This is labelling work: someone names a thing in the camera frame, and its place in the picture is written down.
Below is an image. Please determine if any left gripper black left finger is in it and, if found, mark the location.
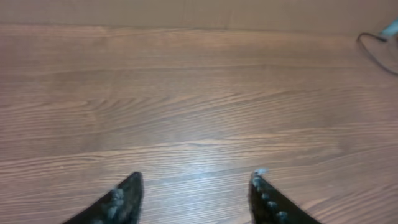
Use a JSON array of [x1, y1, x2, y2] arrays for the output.
[[63, 172, 144, 224]]

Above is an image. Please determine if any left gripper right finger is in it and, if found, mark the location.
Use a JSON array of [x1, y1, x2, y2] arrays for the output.
[[248, 169, 320, 224]]

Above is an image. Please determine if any black usb cable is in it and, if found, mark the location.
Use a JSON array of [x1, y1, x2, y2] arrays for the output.
[[356, 32, 398, 77]]

